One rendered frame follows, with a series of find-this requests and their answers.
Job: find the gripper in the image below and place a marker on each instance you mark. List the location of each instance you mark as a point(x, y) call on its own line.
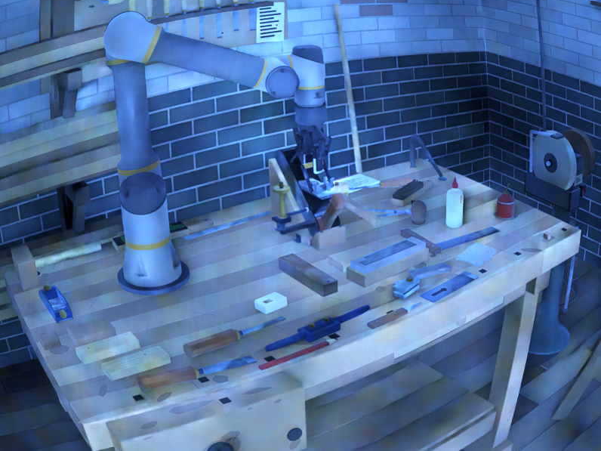
point(310, 116)

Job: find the silver lever cap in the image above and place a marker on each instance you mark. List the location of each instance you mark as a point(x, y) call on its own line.
point(324, 185)

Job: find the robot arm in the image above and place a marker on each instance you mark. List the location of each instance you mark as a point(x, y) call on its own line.
point(134, 158)

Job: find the silver metal plane part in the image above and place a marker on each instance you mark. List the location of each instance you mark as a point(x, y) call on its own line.
point(408, 284)

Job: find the steel plane blade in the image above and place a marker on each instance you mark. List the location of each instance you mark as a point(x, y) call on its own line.
point(448, 287)

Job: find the small blue block plane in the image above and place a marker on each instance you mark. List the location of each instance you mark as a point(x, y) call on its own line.
point(55, 303)

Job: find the light wooden leaning board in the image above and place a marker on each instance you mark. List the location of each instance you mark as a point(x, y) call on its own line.
point(281, 175)

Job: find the white printed paper sheet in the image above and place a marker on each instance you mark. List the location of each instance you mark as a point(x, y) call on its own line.
point(359, 182)

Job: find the long wooden stick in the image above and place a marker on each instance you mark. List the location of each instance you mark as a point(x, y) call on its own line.
point(350, 97)

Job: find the light wooden bench hook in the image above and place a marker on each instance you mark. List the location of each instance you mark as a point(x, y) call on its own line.
point(364, 208)

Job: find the small light wooden block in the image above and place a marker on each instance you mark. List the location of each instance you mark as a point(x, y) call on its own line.
point(327, 238)

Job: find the blue steel scraper tool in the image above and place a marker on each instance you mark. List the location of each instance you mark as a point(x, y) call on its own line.
point(389, 212)

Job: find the dark metal holdfast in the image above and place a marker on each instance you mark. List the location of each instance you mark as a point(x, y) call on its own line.
point(418, 145)

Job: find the wooden bristle brush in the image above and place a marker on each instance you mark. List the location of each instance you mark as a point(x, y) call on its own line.
point(407, 193)

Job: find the long steel ruler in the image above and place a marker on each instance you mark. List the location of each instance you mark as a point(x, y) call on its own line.
point(225, 229)

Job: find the grey brown small cup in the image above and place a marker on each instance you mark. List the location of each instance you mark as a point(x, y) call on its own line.
point(419, 212)

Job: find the dark brown wooden block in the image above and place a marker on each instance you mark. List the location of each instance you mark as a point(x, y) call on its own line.
point(307, 273)

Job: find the white printed notice sheet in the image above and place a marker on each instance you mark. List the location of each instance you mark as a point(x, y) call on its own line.
point(271, 22)

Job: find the sharpening stone in wooden box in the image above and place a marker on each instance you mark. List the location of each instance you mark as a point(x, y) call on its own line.
point(387, 262)

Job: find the white glue bottle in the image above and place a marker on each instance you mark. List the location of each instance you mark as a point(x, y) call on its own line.
point(454, 205)

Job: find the small green black stone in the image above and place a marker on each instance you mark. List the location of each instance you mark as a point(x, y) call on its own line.
point(178, 227)
point(119, 242)

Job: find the white rectangular block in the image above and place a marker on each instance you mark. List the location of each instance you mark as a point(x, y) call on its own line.
point(271, 302)

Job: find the try square with brown stock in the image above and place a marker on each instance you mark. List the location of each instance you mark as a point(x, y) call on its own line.
point(462, 238)

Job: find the blue spokeshave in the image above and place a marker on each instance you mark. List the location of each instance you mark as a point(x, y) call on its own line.
point(315, 330)

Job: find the white cloth square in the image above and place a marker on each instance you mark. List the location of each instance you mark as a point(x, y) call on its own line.
point(476, 254)

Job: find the red oil can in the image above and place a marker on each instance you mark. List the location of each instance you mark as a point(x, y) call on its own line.
point(505, 205)

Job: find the red pencil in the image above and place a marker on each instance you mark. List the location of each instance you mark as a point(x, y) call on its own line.
point(296, 355)

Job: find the grey bench grinder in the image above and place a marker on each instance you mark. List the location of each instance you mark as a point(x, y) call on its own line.
point(556, 161)

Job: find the wooden lumber shelf unit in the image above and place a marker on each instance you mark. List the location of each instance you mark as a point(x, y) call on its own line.
point(47, 158)

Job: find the pale wooden block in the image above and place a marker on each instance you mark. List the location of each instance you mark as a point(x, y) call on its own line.
point(107, 347)
point(136, 363)

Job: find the tan wooden block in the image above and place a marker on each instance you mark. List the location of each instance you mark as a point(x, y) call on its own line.
point(91, 332)

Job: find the wooden bench vise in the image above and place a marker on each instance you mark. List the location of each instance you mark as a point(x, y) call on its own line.
point(206, 417)

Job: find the wooden mallet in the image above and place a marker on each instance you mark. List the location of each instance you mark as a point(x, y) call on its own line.
point(26, 266)

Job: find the small wooden cube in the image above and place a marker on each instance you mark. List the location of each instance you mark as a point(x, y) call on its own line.
point(49, 340)

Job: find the leaning wooden planks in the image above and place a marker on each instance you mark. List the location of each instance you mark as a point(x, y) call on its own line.
point(580, 388)

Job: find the wooden wall tool board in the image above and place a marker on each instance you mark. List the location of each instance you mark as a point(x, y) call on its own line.
point(211, 27)

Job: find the dark round base plate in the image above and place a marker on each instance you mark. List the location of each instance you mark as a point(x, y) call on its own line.
point(180, 278)

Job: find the dark grinder pedestal stand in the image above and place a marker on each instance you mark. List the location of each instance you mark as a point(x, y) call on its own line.
point(549, 318)

